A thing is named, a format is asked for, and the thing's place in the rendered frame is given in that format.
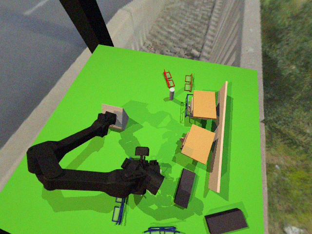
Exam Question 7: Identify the red-framed glasses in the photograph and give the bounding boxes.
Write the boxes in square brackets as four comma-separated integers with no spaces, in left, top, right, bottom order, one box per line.
[164,69,175,88]

